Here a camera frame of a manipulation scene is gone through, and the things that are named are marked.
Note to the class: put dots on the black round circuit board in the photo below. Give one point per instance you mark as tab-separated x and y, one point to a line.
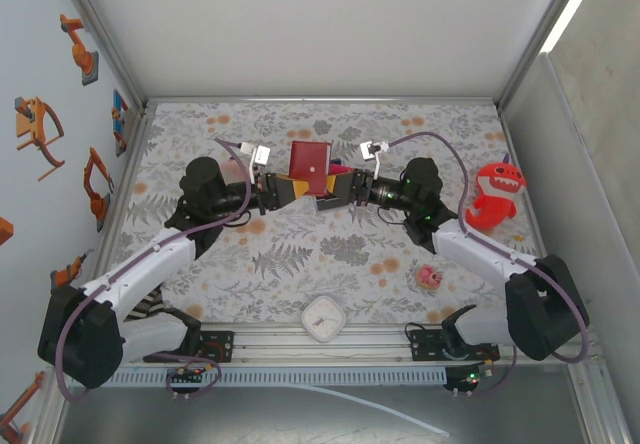
467	379

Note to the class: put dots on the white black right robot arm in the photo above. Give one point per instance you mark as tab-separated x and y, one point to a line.
475	249

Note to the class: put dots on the orange block sticker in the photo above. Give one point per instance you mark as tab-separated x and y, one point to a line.
5	231

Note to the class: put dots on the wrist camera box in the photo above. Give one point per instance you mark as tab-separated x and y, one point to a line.
260	155
372	148

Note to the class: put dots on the small orange robot sticker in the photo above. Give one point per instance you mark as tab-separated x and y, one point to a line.
67	271

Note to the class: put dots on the white plastic tube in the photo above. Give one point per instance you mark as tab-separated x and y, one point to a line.
380	406

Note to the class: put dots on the floral patterned table mat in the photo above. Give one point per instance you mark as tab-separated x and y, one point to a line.
280	129

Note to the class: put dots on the striped black white cloth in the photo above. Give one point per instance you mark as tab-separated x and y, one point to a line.
145	306

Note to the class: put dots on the clear acrylic card organizer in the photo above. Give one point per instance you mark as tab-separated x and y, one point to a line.
330	204

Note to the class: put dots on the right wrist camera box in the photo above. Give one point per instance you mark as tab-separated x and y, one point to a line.
372	148

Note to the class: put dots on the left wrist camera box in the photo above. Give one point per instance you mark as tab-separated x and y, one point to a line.
260	155

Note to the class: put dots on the pink plush toy red dress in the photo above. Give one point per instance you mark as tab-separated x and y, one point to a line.
232	171

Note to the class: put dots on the red shark plush toy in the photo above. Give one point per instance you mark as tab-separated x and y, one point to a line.
495	194

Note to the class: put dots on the red card holder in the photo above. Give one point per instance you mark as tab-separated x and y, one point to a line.
310	164

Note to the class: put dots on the small green circuit board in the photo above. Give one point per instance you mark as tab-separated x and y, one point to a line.
186	375

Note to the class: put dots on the small pink pig figure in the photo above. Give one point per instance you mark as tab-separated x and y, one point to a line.
430	278

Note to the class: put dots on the aluminium enclosure frame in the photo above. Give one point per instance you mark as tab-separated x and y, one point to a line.
320	99

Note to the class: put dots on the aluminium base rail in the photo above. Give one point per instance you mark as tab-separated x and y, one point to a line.
360	349

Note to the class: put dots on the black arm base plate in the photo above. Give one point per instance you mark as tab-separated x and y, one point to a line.
425	344
220	344

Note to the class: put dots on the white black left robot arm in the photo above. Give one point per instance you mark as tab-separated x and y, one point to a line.
140	264

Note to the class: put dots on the blue orange robot sticker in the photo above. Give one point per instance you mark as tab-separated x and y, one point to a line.
119	114

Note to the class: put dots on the white light strip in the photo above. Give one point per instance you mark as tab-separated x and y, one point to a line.
570	9

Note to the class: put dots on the white square clock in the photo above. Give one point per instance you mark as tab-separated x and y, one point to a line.
324	319

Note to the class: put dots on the orange claw gripper sticker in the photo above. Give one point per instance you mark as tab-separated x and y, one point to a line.
35	119

